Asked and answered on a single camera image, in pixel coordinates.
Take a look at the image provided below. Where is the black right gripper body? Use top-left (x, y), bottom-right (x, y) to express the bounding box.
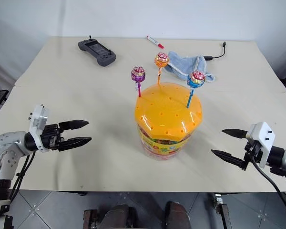
top-left (241, 140), bottom-right (263, 171)

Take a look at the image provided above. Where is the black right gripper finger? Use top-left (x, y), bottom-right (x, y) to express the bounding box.
top-left (222, 128), bottom-right (248, 140)
top-left (211, 149), bottom-right (246, 170)

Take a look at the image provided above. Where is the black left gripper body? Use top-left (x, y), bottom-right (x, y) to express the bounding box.
top-left (40, 123), bottom-right (64, 151)

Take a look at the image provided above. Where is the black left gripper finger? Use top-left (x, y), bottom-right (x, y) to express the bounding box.
top-left (57, 137), bottom-right (92, 152)
top-left (58, 120), bottom-right (90, 131)

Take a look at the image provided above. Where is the blue lollipop blue stick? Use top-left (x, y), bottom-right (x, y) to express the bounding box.
top-left (185, 70), bottom-right (206, 108)

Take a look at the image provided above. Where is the orange-lidded lollipop display tub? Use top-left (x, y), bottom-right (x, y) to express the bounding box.
top-left (134, 82), bottom-right (204, 162)

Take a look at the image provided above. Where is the purple lollipop pink stick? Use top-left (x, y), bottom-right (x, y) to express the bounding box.
top-left (130, 65), bottom-right (146, 98)

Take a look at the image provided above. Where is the orange lollipop orange stick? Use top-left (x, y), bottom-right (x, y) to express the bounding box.
top-left (154, 52), bottom-right (170, 84)

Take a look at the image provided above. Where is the metal table caster leg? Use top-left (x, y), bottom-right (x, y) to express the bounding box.
top-left (214, 193), bottom-right (232, 229)

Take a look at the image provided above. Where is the dark rounded right foot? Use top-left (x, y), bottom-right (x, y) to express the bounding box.
top-left (164, 201), bottom-right (191, 229)

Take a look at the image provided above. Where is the dark rounded foot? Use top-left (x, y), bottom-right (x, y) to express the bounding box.
top-left (102, 204), bottom-right (136, 229)
top-left (164, 201), bottom-right (191, 229)

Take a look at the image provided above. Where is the grey handheld game controller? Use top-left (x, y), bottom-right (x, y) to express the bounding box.
top-left (77, 35), bottom-right (117, 67)

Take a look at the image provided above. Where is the light blue towel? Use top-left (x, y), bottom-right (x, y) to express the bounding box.
top-left (163, 51), bottom-right (216, 84)

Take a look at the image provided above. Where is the dark rounded left foot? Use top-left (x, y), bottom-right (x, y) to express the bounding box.
top-left (102, 204), bottom-right (136, 229)

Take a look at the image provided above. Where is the red and white marker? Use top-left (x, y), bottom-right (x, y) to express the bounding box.
top-left (146, 35), bottom-right (165, 49)

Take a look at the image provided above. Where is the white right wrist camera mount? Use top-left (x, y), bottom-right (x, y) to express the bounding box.
top-left (245, 122), bottom-right (276, 169)

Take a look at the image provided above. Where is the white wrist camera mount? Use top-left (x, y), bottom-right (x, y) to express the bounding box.
top-left (28, 104), bottom-right (49, 153)
top-left (245, 122), bottom-right (276, 169)

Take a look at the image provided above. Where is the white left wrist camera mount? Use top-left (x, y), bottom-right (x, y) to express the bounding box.
top-left (28, 104), bottom-right (49, 153)

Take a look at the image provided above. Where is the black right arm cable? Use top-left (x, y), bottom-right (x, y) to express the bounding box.
top-left (250, 155), bottom-right (286, 223)

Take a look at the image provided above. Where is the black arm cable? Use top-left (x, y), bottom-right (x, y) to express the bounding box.
top-left (8, 151), bottom-right (36, 203)
top-left (250, 155), bottom-right (286, 223)

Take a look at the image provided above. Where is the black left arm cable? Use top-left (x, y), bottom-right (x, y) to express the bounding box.
top-left (8, 151), bottom-right (36, 203)

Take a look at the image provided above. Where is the rusty metal base bracket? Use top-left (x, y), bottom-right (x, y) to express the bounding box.
top-left (82, 208), bottom-right (99, 229)

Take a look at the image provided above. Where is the black usb adapter cable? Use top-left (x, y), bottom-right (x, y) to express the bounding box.
top-left (203, 42), bottom-right (227, 61)

